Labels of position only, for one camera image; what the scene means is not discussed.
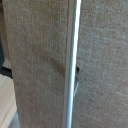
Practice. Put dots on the brown fabric panel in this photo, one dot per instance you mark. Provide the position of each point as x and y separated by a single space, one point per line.
36 60

